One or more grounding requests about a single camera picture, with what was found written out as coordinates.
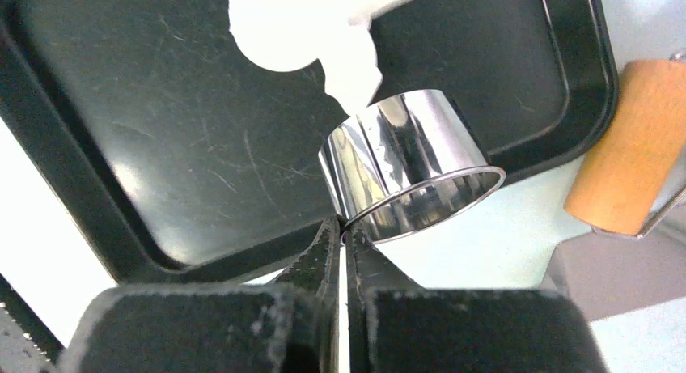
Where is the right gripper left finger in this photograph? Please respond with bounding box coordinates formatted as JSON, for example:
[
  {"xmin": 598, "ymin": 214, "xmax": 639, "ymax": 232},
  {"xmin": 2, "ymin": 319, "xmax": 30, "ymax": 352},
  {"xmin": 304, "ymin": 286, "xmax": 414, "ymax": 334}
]
[{"xmin": 57, "ymin": 218, "xmax": 341, "ymax": 372}]

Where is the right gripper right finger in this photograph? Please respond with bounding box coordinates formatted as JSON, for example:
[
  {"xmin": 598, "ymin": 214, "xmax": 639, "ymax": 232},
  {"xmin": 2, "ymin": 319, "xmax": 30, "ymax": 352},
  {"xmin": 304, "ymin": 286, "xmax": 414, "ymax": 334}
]
[{"xmin": 345, "ymin": 229, "xmax": 607, "ymax": 372}]

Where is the small round metal cup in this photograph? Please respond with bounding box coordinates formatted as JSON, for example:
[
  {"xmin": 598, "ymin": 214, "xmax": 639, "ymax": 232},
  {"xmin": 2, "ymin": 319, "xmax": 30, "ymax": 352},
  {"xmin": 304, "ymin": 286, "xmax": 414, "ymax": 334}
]
[{"xmin": 318, "ymin": 89, "xmax": 506, "ymax": 244}]

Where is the black baking tray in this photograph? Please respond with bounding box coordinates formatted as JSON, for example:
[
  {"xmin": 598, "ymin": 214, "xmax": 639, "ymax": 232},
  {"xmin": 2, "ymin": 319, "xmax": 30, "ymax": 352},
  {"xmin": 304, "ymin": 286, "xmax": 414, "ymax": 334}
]
[{"xmin": 1, "ymin": 0, "xmax": 617, "ymax": 282}]

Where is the wooden dough roller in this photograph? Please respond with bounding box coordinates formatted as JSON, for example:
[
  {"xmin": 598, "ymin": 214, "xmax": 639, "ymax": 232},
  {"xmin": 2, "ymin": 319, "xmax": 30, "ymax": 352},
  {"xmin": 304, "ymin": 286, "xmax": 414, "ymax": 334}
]
[{"xmin": 563, "ymin": 50, "xmax": 685, "ymax": 239}]

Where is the white dough ball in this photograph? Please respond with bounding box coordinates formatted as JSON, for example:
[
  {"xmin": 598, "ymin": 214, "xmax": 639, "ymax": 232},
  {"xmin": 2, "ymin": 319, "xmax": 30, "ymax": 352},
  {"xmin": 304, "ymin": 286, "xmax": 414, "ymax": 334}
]
[{"xmin": 227, "ymin": 0, "xmax": 412, "ymax": 116}]

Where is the metal spatula with red handle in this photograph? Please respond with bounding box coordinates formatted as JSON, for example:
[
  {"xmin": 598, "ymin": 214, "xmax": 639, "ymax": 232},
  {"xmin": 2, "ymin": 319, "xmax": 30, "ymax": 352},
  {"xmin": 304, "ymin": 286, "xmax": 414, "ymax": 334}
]
[{"xmin": 540, "ymin": 205, "xmax": 685, "ymax": 321}]

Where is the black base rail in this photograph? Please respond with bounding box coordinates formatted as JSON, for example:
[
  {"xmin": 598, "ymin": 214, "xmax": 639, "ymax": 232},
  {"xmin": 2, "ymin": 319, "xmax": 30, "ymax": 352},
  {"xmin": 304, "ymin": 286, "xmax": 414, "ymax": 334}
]
[{"xmin": 1, "ymin": 278, "xmax": 64, "ymax": 372}]

